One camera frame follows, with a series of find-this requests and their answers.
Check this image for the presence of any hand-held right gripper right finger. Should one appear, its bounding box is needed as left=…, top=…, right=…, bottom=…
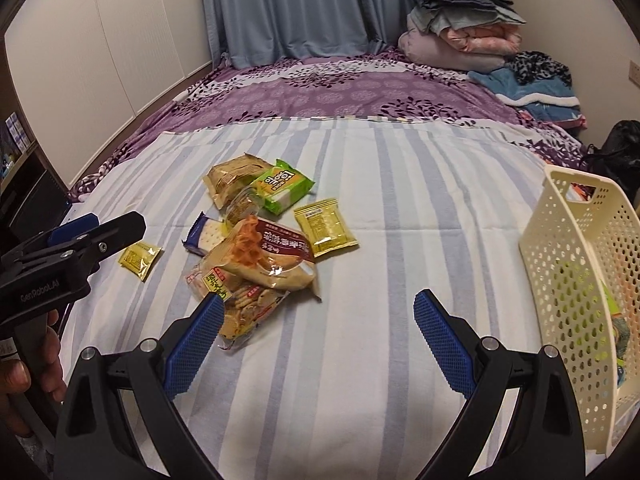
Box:
left=412, top=289, right=588, bottom=480

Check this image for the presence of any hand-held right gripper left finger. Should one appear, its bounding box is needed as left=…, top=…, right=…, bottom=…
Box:
left=52, top=292, right=226, bottom=480

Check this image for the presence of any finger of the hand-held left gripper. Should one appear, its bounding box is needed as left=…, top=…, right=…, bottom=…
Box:
left=59, top=211, right=147, bottom=275
left=10, top=212, right=99, bottom=262

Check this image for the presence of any small yellow snack packet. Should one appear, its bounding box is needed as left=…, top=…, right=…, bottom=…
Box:
left=118, top=241, right=163, bottom=283

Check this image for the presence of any beige cracker bag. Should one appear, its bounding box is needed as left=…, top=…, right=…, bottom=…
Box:
left=184, top=260, right=293, bottom=352

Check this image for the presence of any blue cracker packet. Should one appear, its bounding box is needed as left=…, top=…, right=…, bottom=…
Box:
left=182, top=211, right=236, bottom=256

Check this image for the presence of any clear cracker packet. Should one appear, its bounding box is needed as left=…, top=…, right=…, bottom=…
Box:
left=220, top=187, right=263, bottom=228

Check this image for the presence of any red-brown label snack bag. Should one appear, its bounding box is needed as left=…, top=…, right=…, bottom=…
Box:
left=202, top=214, right=323, bottom=303

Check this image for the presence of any cream perforated plastic basket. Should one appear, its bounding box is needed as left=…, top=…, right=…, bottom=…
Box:
left=518, top=164, right=640, bottom=466

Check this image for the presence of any person's left hand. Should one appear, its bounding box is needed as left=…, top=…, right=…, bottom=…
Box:
left=0, top=308, right=68, bottom=441

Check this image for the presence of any dark shelf unit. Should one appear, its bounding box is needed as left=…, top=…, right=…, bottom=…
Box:
left=0, top=110, right=76, bottom=248

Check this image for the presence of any brown cracker packet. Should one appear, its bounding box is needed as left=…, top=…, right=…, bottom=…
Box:
left=204, top=152, right=276, bottom=209

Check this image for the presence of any large yellow snack packet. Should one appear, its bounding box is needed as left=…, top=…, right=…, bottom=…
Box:
left=293, top=198, right=360, bottom=259

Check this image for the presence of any green snack packet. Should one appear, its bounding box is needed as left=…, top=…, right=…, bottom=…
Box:
left=248, top=158, right=316, bottom=217

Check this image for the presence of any green seaweed packet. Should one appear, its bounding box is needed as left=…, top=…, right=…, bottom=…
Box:
left=560, top=260, right=626, bottom=391

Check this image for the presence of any blue striped sheet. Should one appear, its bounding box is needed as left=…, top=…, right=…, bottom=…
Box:
left=57, top=115, right=601, bottom=480

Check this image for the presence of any white wardrobe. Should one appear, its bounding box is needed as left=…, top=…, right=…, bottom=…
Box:
left=5, top=0, right=216, bottom=122

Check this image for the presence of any purple floral bedsheet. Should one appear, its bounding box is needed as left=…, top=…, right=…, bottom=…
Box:
left=67, top=45, right=591, bottom=202

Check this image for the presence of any blue fleece blanket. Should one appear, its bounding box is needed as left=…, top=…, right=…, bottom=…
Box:
left=467, top=67, right=583, bottom=123

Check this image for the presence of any black bag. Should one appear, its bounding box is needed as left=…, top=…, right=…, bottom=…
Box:
left=585, top=120, right=640, bottom=177

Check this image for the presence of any blue curtain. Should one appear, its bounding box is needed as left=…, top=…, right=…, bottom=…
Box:
left=197, top=0, right=371, bottom=68
left=350, top=0, right=503, bottom=56

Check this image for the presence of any lavender quilt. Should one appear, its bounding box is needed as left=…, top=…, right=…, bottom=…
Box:
left=397, top=27, right=507, bottom=77

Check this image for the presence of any leopard print cloth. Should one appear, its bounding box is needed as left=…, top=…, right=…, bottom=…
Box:
left=507, top=51, right=573, bottom=88

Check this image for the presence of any pink quilt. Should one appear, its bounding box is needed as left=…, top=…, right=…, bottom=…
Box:
left=440, top=22, right=523, bottom=57

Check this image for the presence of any light green cloth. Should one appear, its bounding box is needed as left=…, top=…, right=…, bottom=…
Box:
left=407, top=9, right=453, bottom=37

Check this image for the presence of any folded dark grey blanket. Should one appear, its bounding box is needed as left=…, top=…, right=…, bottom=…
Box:
left=417, top=0, right=528, bottom=36

